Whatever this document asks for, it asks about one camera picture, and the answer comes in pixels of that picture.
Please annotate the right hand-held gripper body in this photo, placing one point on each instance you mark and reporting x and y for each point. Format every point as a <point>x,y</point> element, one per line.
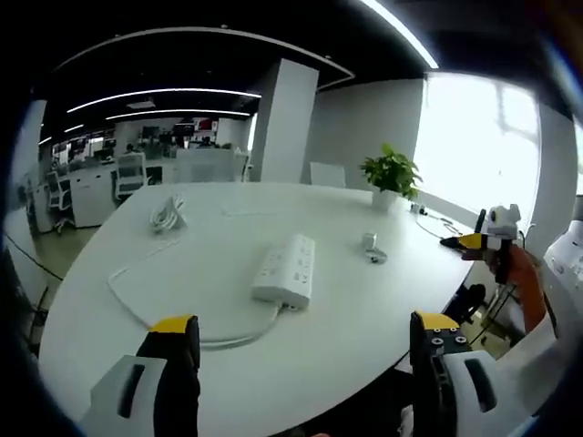
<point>501,223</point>

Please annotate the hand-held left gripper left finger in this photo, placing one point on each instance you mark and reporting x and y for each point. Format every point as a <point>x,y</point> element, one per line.
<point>173,391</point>

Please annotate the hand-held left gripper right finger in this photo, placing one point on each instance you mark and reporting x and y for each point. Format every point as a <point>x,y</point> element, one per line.
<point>432,387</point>

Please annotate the white cube charger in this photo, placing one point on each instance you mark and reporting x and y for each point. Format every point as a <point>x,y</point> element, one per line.
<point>369,240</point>

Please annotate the white power strip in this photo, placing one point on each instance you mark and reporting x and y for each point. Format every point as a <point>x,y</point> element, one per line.
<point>284,268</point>

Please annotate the black chair under desk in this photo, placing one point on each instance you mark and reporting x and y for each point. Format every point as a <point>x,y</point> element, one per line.
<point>471,300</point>

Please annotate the small dark desk object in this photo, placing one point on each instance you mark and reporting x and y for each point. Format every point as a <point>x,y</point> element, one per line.
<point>419,209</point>

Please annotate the white desk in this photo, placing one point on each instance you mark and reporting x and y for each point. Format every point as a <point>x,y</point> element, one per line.
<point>273,378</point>

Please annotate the ceiling strip light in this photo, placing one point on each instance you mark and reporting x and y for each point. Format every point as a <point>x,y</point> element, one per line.
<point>403,32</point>
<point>159,94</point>
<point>177,113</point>

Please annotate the person's right hand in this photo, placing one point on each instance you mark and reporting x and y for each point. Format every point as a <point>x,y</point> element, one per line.
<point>519,264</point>

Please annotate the white rounded object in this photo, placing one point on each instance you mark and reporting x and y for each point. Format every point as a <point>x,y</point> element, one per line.
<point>567,259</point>

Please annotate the green potted plant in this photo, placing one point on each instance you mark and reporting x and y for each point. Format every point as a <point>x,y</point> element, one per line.
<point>391,175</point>

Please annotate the white mesh office chair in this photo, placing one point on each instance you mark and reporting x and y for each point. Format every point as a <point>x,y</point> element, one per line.
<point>59,196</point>
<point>129,175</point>

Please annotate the white office partition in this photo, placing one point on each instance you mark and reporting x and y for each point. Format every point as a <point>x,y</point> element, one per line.
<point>209,165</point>

